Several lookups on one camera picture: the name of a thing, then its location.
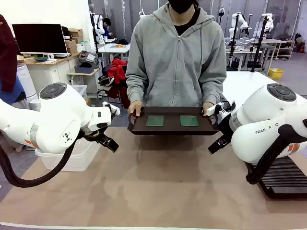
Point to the red jacket on chair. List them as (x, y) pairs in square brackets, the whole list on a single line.
[(118, 72)]

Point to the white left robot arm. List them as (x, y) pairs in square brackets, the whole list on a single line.
[(60, 119)]

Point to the black face mask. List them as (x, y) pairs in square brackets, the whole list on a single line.
[(180, 7)]

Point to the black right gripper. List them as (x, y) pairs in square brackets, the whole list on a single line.
[(225, 127)]

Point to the black computer monitor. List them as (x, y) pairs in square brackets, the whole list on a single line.
[(39, 38)]

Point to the dark grey tray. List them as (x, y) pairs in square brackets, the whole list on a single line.
[(84, 69)]

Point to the dark brown serving tray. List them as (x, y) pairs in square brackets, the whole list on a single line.
[(171, 129)]

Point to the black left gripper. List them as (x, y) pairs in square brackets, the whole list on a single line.
[(94, 134)]

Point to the yellow plastic crate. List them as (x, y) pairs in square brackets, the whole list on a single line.
[(275, 73)]

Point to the large brown cardboard box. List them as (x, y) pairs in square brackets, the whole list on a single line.
[(88, 101)]

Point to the person's right hand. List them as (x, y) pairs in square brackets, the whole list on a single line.
[(136, 106)]

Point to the person's right forearm grey sleeve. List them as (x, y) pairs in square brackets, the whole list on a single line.
[(134, 88)]

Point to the small wooden side table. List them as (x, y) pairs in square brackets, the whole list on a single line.
[(82, 76)]

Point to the person in grey hoodie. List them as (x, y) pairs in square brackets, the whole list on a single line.
[(175, 60)]

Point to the small white cylinder device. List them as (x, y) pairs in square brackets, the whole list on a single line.
[(35, 105)]

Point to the seated person in blue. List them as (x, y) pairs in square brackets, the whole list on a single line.
[(108, 26)]

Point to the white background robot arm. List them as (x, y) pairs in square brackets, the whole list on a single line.
[(236, 24), (268, 21), (99, 24)]

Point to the large white table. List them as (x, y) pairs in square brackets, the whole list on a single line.
[(242, 81)]

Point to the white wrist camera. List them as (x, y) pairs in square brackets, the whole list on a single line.
[(216, 109), (112, 110)]

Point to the black slotted PCB rack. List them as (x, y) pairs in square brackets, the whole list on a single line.
[(287, 177)]

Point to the green square PCB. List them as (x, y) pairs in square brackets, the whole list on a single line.
[(189, 121), (155, 120)]

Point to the person's left forearm grey sleeve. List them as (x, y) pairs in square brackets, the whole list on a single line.
[(214, 88)]

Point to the black tripod stand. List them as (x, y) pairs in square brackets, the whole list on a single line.
[(260, 45)]

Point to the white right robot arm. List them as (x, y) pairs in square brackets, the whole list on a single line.
[(261, 112)]

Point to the green plate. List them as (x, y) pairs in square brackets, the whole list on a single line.
[(41, 59)]

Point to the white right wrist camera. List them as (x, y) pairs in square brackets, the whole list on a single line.
[(216, 109)]

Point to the white cabinet desk wood top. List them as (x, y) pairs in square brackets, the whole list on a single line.
[(52, 72)]

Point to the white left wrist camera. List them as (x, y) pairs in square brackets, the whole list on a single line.
[(112, 110)]

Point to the white air purifier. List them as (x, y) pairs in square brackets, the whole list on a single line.
[(25, 79)]

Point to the white background table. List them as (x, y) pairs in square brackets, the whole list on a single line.
[(112, 49)]

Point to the person's left hand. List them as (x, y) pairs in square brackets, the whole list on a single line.
[(207, 107)]

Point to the clear plastic bin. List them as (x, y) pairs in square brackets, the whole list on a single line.
[(79, 160)]

